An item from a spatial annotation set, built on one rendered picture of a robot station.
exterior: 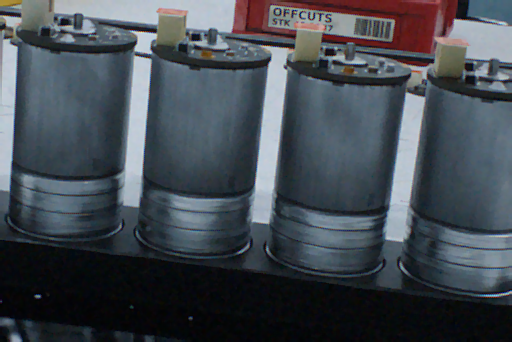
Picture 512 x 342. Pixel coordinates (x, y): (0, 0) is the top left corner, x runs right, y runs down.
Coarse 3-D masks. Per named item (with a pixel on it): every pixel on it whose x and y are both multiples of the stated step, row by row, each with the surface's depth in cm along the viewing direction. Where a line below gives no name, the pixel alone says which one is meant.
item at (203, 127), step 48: (192, 96) 23; (240, 96) 23; (144, 144) 25; (192, 144) 23; (240, 144) 24; (144, 192) 24; (192, 192) 24; (240, 192) 24; (144, 240) 25; (192, 240) 24; (240, 240) 24
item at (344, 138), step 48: (288, 96) 24; (336, 96) 23; (384, 96) 23; (288, 144) 24; (336, 144) 23; (384, 144) 23; (288, 192) 24; (336, 192) 23; (384, 192) 24; (288, 240) 24; (336, 240) 24; (384, 240) 24
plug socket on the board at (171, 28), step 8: (160, 8) 24; (168, 8) 24; (160, 16) 24; (168, 16) 24; (176, 16) 24; (184, 16) 24; (160, 24) 24; (168, 24) 24; (176, 24) 24; (184, 24) 24; (160, 32) 24; (168, 32) 24; (176, 32) 24; (184, 32) 24; (160, 40) 24; (168, 40) 24; (176, 40) 24; (184, 40) 24
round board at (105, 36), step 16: (64, 16) 25; (16, 32) 24; (32, 32) 24; (48, 32) 24; (96, 32) 25; (112, 32) 24; (128, 32) 25; (64, 48) 23; (80, 48) 23; (96, 48) 23; (112, 48) 23; (128, 48) 24
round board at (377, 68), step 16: (336, 48) 24; (288, 64) 24; (304, 64) 23; (320, 64) 23; (368, 64) 24; (384, 64) 24; (400, 64) 24; (352, 80) 23; (368, 80) 23; (384, 80) 23; (400, 80) 23
